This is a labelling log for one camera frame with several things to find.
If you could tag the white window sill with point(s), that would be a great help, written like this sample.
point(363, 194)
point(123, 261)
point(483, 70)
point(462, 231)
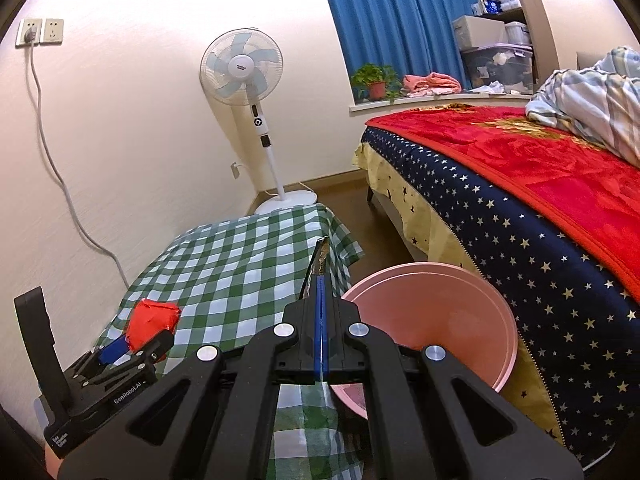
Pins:
point(390, 104)

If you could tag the orange plastic bag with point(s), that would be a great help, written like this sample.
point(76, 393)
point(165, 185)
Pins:
point(152, 317)

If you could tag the blue white packet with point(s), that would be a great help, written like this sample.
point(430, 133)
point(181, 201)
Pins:
point(492, 7)

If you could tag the large clear storage box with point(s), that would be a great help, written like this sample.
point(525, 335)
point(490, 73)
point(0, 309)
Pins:
point(500, 67)

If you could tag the wooden bookshelf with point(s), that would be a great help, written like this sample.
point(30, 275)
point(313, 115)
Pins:
point(537, 25)

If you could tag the pink folded cloth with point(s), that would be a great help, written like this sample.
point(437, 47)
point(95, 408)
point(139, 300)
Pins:
point(430, 84)

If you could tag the red blanket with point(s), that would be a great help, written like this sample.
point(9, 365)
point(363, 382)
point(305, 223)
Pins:
point(550, 170)

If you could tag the white standing fan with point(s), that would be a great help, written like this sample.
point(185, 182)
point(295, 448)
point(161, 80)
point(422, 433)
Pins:
point(240, 67)

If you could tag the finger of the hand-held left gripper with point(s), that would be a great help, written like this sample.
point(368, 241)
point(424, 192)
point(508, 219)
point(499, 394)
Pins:
point(152, 345)
point(114, 352)

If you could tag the blue curtain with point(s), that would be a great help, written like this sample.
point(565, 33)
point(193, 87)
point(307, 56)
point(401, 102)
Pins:
point(400, 20)

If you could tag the low wall socket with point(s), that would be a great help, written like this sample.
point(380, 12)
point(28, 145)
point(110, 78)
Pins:
point(235, 170)

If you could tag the empty white wall socket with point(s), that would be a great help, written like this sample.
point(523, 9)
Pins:
point(54, 31)

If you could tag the green white checked tablecloth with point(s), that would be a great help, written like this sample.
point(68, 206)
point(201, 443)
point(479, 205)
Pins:
point(240, 265)

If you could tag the small clear lidded container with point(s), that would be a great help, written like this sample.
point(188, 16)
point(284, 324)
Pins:
point(517, 34)

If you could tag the white cloth on sill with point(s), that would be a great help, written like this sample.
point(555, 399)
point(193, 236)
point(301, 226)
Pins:
point(492, 87)

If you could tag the white cardboard box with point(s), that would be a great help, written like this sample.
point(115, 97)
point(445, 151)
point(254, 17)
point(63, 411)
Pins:
point(475, 32)

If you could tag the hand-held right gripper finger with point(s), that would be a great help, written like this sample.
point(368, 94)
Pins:
point(326, 340)
point(318, 340)

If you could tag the navy star bed sheet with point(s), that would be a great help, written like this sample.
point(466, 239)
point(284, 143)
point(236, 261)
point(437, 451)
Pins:
point(525, 260)

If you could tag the pink plastic basin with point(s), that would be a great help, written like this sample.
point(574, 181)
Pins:
point(440, 310)

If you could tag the striped blue white duvet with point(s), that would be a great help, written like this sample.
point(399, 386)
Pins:
point(590, 100)

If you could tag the wall socket with plug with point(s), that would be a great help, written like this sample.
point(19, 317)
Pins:
point(28, 32)

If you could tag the potted green plant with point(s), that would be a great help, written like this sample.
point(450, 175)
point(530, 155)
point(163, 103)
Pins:
point(377, 90)

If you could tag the dark snack wrapper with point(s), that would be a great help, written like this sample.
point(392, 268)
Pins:
point(320, 260)

